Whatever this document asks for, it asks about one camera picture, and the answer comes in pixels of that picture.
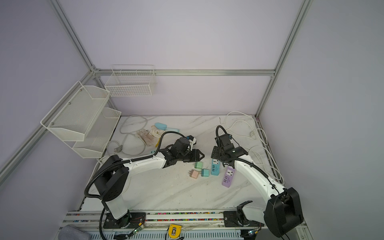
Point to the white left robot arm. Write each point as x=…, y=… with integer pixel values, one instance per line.
x=111, y=180

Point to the yellow tape measure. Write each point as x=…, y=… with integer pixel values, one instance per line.
x=174, y=232

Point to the grey cloth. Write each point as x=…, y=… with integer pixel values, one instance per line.
x=72, y=233

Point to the green USB charger plug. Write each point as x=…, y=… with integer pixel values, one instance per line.
x=198, y=165

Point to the teal power strip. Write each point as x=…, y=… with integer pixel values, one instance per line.
x=215, y=167

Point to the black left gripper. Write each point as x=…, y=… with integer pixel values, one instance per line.
x=196, y=155

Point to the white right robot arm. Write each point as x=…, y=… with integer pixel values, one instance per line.
x=281, y=210

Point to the purple power strip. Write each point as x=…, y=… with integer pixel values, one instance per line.
x=228, y=177

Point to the white wire basket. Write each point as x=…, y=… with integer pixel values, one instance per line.
x=131, y=81

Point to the white mesh two-tier shelf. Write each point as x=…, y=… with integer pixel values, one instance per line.
x=83, y=121

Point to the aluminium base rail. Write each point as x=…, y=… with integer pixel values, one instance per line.
x=153, y=225

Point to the aluminium frame corner post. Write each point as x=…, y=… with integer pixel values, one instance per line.
x=299, y=19

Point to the pink USB charger plug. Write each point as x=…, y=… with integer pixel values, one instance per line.
x=194, y=174

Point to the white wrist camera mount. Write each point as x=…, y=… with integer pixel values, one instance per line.
x=192, y=141

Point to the beige power strip bundle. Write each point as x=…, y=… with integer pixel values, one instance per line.
x=150, y=137

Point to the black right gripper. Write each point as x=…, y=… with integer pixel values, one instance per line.
x=214, y=153

